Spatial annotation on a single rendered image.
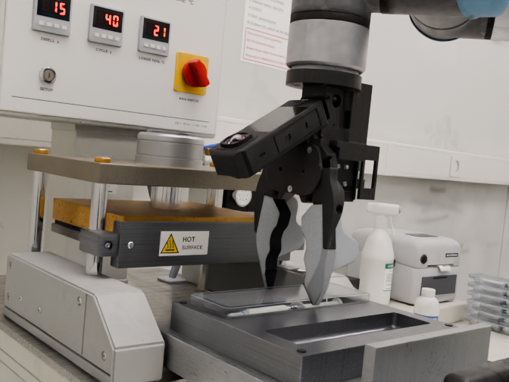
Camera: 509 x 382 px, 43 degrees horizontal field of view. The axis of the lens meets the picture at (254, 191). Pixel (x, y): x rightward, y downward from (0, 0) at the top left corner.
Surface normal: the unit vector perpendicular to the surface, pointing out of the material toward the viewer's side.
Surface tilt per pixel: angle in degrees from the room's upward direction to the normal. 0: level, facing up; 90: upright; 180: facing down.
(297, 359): 90
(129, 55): 90
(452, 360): 90
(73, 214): 90
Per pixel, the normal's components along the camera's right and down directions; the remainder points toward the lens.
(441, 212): 0.71, 0.11
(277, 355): -0.76, -0.04
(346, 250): 0.66, -0.09
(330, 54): -0.09, 0.04
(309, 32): -0.60, -0.03
